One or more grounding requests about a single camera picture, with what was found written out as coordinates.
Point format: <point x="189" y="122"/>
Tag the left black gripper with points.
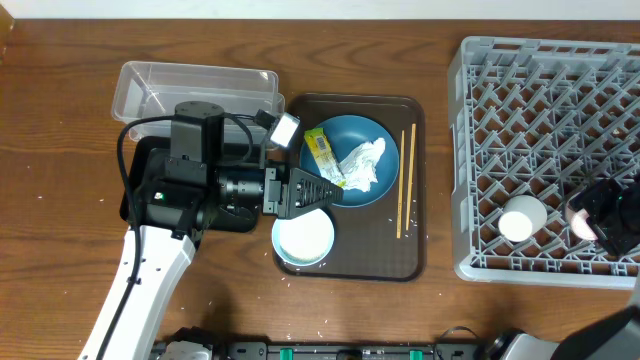
<point x="282" y="204"/>

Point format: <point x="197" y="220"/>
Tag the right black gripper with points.
<point x="594" y="198"/>

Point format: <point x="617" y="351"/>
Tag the white cup pink inside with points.
<point x="577" y="220"/>

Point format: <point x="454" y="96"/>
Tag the light blue white bowl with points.
<point x="304" y="240"/>

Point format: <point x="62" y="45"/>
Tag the yellow green snack wrapper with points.
<point x="322" y="153"/>

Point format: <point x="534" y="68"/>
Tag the white tissue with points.
<point x="359" y="167"/>

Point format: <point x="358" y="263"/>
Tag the dark blue plate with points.
<point x="345" y="133"/>

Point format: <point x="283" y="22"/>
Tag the white cup green inside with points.
<point x="522" y="217"/>

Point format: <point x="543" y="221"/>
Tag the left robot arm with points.
<point x="153" y="260"/>

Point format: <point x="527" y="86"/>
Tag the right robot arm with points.
<point x="614" y="337"/>

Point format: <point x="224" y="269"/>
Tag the grey dishwasher rack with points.
<point x="542" y="118"/>

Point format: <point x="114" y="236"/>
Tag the brown serving tray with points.
<point x="365" y="245"/>

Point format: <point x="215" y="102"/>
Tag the left wooden chopstick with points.
<point x="400" y="186"/>

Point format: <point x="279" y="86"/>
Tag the wooden chopstick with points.
<point x="400" y="186"/>
<point x="410" y="176"/>

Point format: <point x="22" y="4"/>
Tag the right wooden chopstick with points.
<point x="410" y="176"/>

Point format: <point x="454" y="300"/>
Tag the black plastic tray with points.
<point x="188" y="197"/>

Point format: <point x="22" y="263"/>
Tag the clear plastic bin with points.
<point x="151" y="89"/>

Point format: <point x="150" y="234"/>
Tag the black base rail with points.
<point x="196" y="343"/>

